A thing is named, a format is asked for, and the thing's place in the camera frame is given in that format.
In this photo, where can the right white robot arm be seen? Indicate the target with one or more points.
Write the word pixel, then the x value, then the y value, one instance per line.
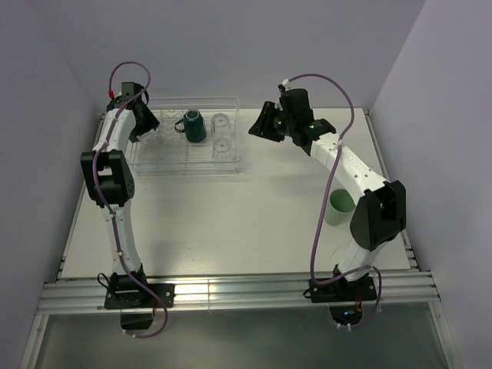
pixel 380 205

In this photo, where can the dark teal mug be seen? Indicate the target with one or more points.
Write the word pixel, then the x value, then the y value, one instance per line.
pixel 192 125

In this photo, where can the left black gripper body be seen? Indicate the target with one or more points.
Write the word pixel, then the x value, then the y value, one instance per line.
pixel 145 124

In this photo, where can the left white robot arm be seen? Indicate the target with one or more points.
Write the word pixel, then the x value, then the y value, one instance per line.
pixel 110 183

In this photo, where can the clear acrylic dish rack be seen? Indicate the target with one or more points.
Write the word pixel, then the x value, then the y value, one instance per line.
pixel 167 152

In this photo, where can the clear glass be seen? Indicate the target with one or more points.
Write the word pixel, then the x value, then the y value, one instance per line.
pixel 223 150
pixel 220 126

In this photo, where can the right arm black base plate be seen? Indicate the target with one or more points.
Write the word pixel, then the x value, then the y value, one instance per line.
pixel 342 291

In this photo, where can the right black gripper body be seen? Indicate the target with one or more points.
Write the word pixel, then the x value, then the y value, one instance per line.
pixel 288 124

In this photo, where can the light green plastic cup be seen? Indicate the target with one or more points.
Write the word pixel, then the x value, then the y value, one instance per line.
pixel 340 206

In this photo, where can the black box under left base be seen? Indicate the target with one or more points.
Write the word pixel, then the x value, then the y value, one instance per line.
pixel 136 322

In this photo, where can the aluminium rail frame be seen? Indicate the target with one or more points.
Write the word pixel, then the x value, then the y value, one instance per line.
pixel 236 246

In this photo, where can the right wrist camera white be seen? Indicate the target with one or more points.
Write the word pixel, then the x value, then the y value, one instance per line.
pixel 284 86

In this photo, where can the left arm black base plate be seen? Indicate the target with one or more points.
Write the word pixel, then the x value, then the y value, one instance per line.
pixel 135 297

